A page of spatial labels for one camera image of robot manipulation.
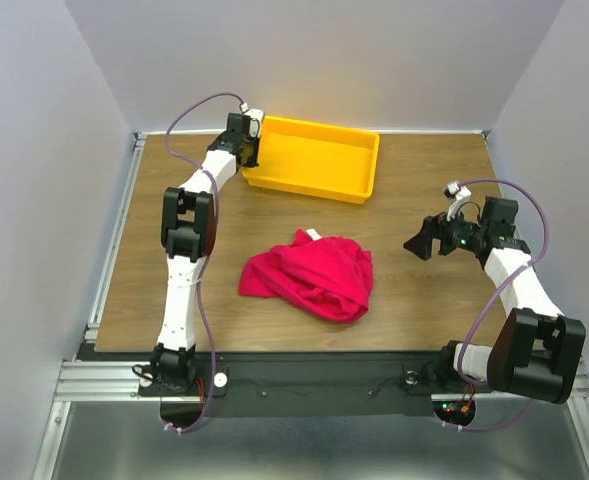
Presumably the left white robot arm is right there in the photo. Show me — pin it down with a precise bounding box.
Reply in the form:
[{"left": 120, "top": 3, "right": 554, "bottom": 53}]
[{"left": 133, "top": 108, "right": 265, "bottom": 395}]

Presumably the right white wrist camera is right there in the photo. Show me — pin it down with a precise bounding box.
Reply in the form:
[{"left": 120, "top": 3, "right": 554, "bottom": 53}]
[{"left": 443, "top": 181, "right": 472, "bottom": 221}]

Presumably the purple cable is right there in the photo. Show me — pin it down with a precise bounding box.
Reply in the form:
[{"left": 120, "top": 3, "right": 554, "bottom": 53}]
[
  {"left": 441, "top": 178, "right": 551, "bottom": 432},
  {"left": 161, "top": 91, "right": 248, "bottom": 435}
]

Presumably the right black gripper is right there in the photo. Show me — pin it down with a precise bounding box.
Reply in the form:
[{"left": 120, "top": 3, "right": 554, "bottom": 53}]
[{"left": 402, "top": 200, "right": 486, "bottom": 260}]

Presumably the aluminium frame rail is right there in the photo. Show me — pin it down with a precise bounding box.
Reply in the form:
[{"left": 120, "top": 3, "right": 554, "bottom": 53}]
[{"left": 31, "top": 132, "right": 148, "bottom": 480}]

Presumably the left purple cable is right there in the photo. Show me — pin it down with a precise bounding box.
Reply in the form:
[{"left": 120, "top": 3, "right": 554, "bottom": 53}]
[{"left": 161, "top": 91, "right": 248, "bottom": 435}]

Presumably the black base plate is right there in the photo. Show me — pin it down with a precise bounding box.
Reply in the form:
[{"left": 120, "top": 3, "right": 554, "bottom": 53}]
[{"left": 138, "top": 350, "right": 495, "bottom": 420}]

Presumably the red t shirt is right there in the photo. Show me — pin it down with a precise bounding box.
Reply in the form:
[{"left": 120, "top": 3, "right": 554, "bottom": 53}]
[{"left": 238, "top": 229, "right": 374, "bottom": 324}]

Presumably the yellow plastic tray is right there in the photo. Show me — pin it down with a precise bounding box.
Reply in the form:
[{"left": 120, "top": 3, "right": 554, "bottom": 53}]
[{"left": 242, "top": 115, "right": 380, "bottom": 205}]

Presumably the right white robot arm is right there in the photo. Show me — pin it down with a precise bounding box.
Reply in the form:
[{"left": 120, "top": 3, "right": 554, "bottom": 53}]
[{"left": 404, "top": 196, "right": 586, "bottom": 404}]

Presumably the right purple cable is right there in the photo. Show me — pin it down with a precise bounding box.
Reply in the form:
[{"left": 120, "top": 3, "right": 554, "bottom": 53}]
[{"left": 441, "top": 178, "right": 551, "bottom": 432}]

